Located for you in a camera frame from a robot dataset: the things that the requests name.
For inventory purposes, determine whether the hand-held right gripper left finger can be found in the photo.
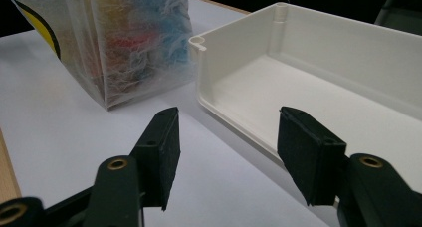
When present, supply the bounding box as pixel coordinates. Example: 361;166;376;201
130;107;182;211

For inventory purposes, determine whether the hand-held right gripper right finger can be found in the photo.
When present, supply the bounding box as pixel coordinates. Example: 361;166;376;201
278;106;349;206

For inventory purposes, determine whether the grey metal stand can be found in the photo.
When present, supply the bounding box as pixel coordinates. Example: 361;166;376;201
374;0;422;36

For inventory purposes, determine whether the white plastic tray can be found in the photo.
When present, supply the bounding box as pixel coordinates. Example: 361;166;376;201
188;1;422;201

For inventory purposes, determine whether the clear plastic bag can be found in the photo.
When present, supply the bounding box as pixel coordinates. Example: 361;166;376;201
1;0;197;112

